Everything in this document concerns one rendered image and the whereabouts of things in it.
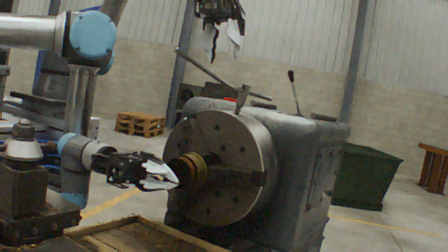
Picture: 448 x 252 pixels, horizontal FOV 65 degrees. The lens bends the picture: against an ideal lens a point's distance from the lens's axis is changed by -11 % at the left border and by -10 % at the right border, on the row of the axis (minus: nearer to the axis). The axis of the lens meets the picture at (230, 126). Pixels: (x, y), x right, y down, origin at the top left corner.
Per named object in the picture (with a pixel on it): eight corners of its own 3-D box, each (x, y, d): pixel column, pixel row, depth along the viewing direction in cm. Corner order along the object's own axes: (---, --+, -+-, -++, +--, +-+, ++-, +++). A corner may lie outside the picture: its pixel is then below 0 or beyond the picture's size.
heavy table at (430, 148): (409, 179, 960) (418, 142, 952) (424, 182, 952) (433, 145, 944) (428, 192, 802) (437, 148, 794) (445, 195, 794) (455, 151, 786)
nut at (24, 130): (25, 136, 64) (28, 116, 64) (38, 141, 62) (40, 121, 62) (7, 136, 61) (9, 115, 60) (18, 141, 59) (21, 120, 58)
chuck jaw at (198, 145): (203, 160, 108) (189, 121, 110) (217, 154, 106) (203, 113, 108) (179, 163, 98) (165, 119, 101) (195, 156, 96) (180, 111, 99)
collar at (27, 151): (27, 149, 67) (29, 134, 67) (52, 160, 63) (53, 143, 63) (-10, 150, 60) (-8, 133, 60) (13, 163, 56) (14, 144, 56)
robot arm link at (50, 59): (37, 66, 135) (43, 31, 134) (69, 72, 144) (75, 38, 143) (43, 68, 126) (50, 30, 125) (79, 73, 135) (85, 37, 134)
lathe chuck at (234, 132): (166, 190, 121) (199, 94, 116) (251, 240, 108) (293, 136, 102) (148, 193, 113) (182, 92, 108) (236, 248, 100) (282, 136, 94)
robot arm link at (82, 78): (70, 17, 107) (52, 179, 112) (72, 13, 97) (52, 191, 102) (108, 24, 112) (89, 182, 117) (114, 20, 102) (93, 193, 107)
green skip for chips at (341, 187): (309, 185, 656) (318, 137, 649) (359, 194, 659) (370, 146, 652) (329, 208, 522) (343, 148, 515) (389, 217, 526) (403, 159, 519)
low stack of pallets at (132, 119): (133, 128, 986) (136, 110, 982) (164, 134, 975) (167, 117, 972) (112, 130, 862) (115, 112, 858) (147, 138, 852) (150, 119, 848)
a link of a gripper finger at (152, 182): (162, 199, 80) (129, 187, 84) (178, 196, 85) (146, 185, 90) (164, 185, 80) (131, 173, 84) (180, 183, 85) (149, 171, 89)
